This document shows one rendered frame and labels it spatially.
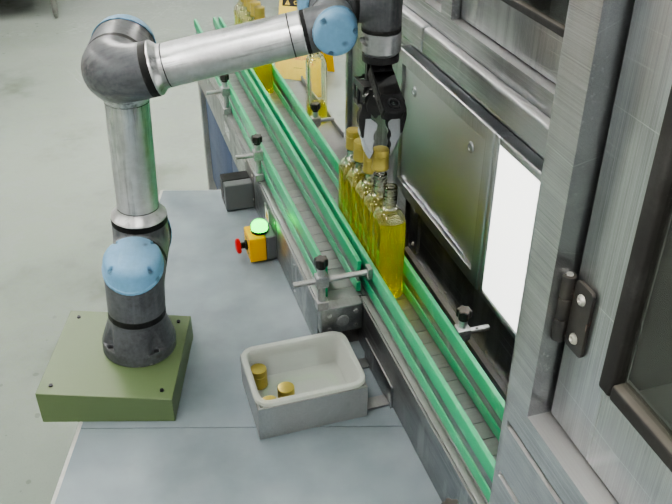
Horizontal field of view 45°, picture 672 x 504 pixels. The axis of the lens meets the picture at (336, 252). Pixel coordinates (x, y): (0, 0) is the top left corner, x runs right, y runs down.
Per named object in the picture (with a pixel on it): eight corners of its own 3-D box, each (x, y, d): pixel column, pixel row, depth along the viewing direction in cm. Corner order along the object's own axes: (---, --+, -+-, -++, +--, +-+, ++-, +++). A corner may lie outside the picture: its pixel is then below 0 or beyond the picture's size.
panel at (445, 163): (614, 445, 124) (664, 264, 105) (598, 450, 123) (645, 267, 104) (403, 180, 196) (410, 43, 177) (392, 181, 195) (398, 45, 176)
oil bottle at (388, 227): (402, 297, 173) (407, 211, 161) (378, 301, 171) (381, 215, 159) (393, 282, 177) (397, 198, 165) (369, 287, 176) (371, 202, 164)
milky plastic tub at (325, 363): (368, 414, 161) (369, 382, 156) (259, 439, 155) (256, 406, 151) (342, 359, 175) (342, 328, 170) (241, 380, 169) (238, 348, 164)
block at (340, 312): (363, 329, 174) (364, 304, 170) (321, 338, 171) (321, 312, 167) (358, 320, 176) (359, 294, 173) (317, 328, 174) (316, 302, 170)
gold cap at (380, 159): (391, 170, 163) (392, 151, 160) (374, 173, 162) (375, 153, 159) (385, 163, 166) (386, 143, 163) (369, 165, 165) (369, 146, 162)
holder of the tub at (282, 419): (392, 409, 163) (394, 381, 158) (260, 439, 156) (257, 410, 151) (365, 356, 176) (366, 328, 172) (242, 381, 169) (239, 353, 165)
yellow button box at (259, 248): (277, 260, 208) (276, 235, 203) (248, 264, 206) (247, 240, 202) (271, 245, 213) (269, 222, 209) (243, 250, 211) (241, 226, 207)
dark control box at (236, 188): (254, 208, 229) (252, 182, 225) (226, 212, 227) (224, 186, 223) (248, 195, 236) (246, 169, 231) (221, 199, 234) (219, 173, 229)
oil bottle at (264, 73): (273, 93, 267) (269, 8, 251) (257, 95, 266) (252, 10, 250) (269, 87, 271) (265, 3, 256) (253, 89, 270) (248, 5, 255)
